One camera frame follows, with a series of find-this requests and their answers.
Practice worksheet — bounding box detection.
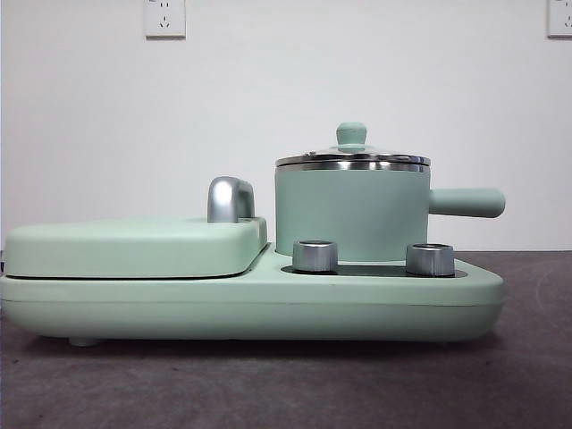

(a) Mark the white wall socket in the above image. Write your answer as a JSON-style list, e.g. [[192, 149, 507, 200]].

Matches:
[[144, 0, 188, 40], [547, 0, 572, 39]]

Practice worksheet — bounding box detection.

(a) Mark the glass lid with green knob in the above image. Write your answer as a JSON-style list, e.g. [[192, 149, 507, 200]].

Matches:
[[274, 122, 432, 168]]

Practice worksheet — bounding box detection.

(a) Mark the mint green pot with handle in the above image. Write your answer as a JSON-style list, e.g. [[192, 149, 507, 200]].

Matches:
[[274, 159, 508, 265]]

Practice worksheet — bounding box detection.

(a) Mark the silver control knob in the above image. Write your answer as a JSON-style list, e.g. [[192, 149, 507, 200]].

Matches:
[[292, 240, 340, 273], [405, 243, 458, 276]]

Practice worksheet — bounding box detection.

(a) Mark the silver cover handle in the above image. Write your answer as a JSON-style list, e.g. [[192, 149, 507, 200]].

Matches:
[[206, 176, 257, 223]]

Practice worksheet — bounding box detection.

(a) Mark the mint green breakfast machine base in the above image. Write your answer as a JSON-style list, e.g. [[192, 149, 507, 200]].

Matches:
[[0, 240, 508, 348]]

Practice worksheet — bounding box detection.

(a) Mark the black control panel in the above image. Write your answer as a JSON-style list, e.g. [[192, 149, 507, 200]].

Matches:
[[281, 264, 458, 276]]

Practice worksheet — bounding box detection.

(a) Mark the mint green hinged griddle cover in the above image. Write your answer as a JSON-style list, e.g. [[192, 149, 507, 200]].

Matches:
[[4, 215, 270, 281]]

